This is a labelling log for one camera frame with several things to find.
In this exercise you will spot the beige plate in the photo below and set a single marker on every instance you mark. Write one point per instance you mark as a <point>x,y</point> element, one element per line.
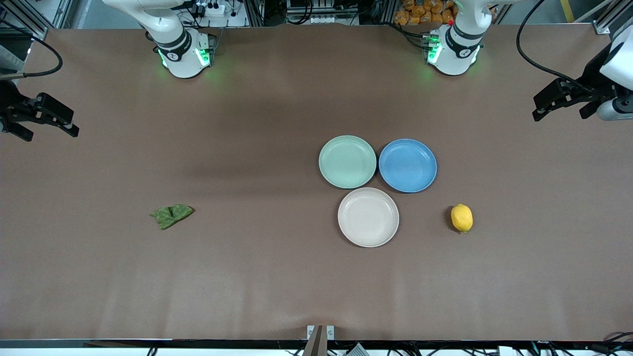
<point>368,217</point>

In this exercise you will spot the metal bracket with post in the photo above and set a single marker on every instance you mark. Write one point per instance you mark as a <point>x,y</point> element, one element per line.
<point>320,338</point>

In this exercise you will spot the green lettuce leaf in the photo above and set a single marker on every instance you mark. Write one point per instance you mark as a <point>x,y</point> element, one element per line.
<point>170,215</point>

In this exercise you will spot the grey metal frame piece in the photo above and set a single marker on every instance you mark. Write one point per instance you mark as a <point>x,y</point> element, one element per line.
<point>10,60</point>

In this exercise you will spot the light green plate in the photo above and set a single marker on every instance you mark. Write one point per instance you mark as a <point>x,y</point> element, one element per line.
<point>347,161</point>

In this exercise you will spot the blue plate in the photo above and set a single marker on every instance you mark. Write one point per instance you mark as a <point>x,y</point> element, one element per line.
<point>407,165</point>

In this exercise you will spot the bag of oranges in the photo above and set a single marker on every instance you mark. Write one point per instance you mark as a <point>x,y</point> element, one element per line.
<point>423,12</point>

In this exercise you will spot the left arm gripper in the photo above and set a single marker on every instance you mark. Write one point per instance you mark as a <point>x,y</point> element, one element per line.
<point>591,80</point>

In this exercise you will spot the white power strip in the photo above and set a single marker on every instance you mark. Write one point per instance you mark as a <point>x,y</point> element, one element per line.
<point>210,9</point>

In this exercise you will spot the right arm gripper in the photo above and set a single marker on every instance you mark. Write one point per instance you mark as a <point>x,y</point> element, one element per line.
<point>8,102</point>

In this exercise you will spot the yellow lemon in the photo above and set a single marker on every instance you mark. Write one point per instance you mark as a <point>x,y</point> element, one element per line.
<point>462,218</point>

